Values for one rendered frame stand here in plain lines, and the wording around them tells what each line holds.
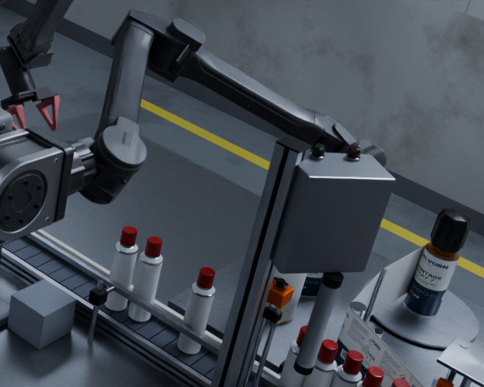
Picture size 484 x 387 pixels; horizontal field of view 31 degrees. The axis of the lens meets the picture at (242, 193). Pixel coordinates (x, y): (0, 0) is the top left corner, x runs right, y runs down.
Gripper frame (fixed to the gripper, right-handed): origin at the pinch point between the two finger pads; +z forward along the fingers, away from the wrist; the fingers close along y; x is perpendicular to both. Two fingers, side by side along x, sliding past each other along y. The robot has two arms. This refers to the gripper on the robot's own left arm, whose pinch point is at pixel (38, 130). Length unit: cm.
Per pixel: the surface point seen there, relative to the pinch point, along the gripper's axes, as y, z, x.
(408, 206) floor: 304, 92, 65
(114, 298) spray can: -5.5, 41.0, -9.4
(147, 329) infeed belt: -4, 50, -14
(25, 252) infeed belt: -3.5, 25.6, 15.2
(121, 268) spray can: -5.5, 34.8, -14.7
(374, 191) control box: -11, 32, -82
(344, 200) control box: -16, 31, -79
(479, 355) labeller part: 9, 70, -82
